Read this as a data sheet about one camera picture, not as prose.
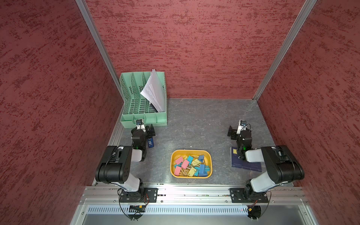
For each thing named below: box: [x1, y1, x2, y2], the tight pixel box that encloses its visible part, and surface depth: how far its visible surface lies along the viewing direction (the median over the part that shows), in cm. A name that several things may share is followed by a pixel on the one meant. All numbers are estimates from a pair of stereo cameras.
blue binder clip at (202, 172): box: [198, 164, 208, 178], surface depth 80 cm
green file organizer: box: [119, 71, 168, 129], surface depth 105 cm
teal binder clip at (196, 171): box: [194, 166, 201, 177], surface depth 80 cm
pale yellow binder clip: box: [191, 158, 202, 168], surface depth 86 cm
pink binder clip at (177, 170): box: [173, 165, 182, 177], surface depth 82 cm
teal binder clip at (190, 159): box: [187, 155, 194, 165], surface depth 85 cm
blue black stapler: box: [147, 137, 155, 149], surface depth 94 cm
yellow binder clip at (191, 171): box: [187, 166, 197, 177], surface depth 80 cm
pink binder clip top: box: [181, 159, 190, 170], surface depth 83 cm
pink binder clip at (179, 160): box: [175, 156, 184, 165], surface depth 85 cm
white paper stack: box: [140, 68, 166, 113], surface depth 97 cm
